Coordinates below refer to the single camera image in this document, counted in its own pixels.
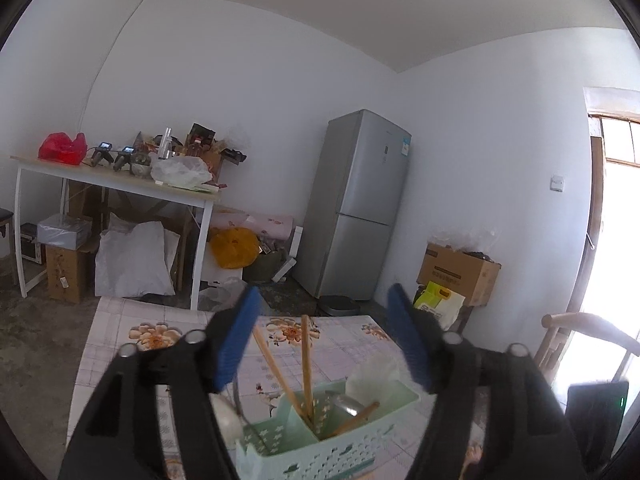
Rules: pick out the black handheld device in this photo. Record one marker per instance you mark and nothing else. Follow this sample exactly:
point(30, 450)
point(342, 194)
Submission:
point(102, 152)
point(125, 157)

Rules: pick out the large metal spoon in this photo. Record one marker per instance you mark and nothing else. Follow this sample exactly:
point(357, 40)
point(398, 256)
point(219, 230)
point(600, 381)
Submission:
point(345, 404)

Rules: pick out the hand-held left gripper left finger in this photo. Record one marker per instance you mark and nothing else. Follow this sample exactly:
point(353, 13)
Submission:
point(237, 340)

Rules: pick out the yellow bag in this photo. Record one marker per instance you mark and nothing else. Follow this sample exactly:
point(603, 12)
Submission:
point(235, 247)

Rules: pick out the long wooden chopstick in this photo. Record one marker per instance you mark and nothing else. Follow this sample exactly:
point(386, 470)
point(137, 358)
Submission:
point(357, 419)
point(280, 380)
point(306, 360)

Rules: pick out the clear plastic bag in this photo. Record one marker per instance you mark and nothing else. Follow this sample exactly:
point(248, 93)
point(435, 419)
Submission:
point(180, 171)

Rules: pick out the large cardboard box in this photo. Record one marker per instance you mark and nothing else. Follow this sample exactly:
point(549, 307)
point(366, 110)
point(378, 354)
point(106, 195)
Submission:
point(457, 272)

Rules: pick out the dark wooden stool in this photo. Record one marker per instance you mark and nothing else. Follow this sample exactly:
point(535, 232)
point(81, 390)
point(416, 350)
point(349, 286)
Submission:
point(464, 317)

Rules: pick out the small cardboard box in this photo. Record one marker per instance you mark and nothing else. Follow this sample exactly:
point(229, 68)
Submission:
point(65, 272)

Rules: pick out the grey wrapped box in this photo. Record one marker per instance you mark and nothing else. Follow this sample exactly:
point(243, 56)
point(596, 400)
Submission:
point(62, 230)

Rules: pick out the wooden chair with dark seat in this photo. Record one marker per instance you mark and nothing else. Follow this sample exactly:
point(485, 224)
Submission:
point(4, 217)

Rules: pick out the white foam board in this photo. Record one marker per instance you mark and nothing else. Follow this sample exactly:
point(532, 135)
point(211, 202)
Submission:
point(296, 240)

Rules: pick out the red plastic bag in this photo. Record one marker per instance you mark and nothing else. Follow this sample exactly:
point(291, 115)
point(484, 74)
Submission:
point(62, 149)

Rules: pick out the wooden door frame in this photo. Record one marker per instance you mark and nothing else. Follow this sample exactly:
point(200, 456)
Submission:
point(596, 185)

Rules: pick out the white and green rice bag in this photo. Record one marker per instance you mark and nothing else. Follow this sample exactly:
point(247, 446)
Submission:
point(440, 305)

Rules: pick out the black tool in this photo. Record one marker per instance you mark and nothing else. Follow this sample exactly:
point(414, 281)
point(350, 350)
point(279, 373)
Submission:
point(234, 154)

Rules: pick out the pink floral roll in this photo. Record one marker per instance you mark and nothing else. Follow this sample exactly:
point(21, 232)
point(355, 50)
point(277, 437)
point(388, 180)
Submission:
point(265, 222)

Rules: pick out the dark brown box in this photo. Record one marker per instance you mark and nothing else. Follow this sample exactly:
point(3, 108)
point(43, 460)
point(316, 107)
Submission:
point(200, 135)

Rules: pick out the silver case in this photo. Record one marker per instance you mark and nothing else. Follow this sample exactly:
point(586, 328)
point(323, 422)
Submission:
point(30, 245)

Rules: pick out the white sack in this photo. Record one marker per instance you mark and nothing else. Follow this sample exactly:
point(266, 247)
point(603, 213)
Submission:
point(135, 260)

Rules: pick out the light wooden chair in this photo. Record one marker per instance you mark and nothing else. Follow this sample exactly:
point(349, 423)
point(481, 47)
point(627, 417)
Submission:
point(585, 321)

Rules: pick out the grey refrigerator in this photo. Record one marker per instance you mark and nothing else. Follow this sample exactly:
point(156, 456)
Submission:
point(350, 200)

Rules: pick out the white side table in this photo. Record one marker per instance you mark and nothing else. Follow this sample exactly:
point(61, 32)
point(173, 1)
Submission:
point(199, 260)

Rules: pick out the mint green utensil holder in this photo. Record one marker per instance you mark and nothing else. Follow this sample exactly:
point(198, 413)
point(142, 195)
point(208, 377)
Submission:
point(320, 455)

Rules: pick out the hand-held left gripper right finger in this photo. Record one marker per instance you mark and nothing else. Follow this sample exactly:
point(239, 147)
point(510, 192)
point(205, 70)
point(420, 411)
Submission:
point(410, 340)

